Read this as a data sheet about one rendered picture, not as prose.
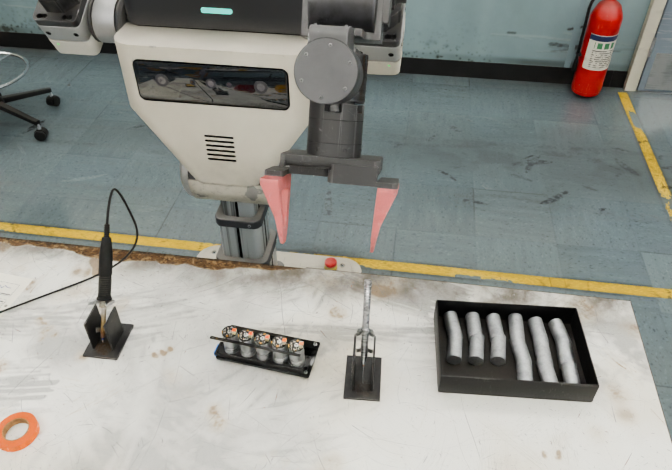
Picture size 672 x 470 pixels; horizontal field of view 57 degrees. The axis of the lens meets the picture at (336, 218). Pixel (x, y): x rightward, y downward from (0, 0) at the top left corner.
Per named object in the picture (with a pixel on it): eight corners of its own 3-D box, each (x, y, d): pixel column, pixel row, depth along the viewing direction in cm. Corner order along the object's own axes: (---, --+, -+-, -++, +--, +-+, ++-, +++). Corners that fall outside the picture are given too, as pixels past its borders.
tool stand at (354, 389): (380, 386, 104) (383, 321, 103) (379, 409, 94) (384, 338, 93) (345, 383, 104) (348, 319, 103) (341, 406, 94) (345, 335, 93)
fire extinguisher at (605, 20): (568, 82, 331) (596, -22, 295) (598, 84, 329) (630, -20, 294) (572, 96, 319) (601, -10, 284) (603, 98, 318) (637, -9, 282)
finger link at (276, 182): (323, 254, 64) (329, 163, 62) (255, 247, 65) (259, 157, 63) (332, 240, 70) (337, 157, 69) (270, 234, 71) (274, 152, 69)
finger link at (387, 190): (391, 261, 63) (399, 169, 61) (321, 254, 64) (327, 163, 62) (393, 246, 70) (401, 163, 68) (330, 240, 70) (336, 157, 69)
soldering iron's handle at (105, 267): (114, 298, 104) (117, 223, 103) (107, 302, 102) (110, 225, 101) (100, 297, 104) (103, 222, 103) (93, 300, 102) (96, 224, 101)
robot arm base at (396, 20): (358, -10, 114) (351, 44, 110) (357, -43, 107) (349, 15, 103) (405, -8, 113) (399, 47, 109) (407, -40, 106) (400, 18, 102)
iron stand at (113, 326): (133, 349, 109) (135, 295, 108) (110, 365, 100) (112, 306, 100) (100, 346, 110) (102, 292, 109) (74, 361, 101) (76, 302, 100)
